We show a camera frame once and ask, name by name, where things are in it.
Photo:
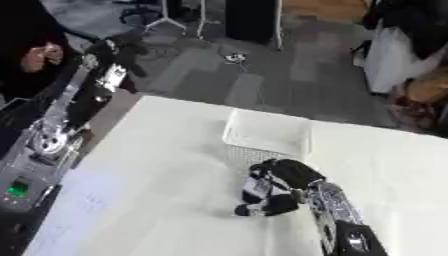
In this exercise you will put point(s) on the black cabinet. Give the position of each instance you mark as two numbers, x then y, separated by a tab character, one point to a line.
251	20

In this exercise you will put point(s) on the person's hand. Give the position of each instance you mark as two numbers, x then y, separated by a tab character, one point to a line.
42	57

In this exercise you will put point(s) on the white stand legs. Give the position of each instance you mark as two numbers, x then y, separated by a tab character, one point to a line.
175	21

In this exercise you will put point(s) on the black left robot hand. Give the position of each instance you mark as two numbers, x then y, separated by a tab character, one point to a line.
119	46

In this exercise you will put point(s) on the brown bag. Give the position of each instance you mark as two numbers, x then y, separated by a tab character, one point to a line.
423	96

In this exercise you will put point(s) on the white perforated basket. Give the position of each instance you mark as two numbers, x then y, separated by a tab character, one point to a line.
268	131

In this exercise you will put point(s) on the person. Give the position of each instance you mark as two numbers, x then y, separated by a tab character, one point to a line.
402	43
23	26

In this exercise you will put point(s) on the black office chair base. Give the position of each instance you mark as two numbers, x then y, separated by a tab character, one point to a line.
140	11

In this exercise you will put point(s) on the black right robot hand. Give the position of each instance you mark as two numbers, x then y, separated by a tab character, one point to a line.
291	173

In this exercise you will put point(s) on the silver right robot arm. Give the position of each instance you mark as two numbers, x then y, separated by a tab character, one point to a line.
341	213

